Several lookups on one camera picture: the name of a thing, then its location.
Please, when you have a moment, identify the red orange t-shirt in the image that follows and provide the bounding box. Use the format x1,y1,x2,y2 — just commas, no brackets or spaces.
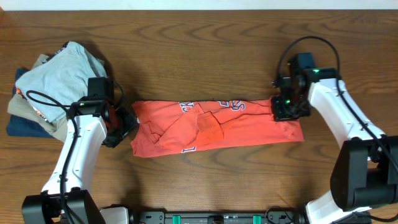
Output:
131,100,303,158

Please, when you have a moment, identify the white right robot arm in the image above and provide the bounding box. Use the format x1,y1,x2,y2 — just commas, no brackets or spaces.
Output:
271,66,397,223

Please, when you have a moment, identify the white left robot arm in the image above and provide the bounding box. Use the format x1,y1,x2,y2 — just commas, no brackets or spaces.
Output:
22,96,138,223

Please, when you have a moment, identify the light blue folded garment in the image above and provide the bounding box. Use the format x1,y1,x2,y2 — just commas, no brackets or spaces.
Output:
16,42,107,106

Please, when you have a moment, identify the beige folded garment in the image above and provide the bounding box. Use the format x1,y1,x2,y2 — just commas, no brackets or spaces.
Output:
7,54,106,144

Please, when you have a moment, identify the navy blue folded garment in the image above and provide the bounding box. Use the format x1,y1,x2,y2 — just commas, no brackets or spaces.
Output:
6,86,52,138

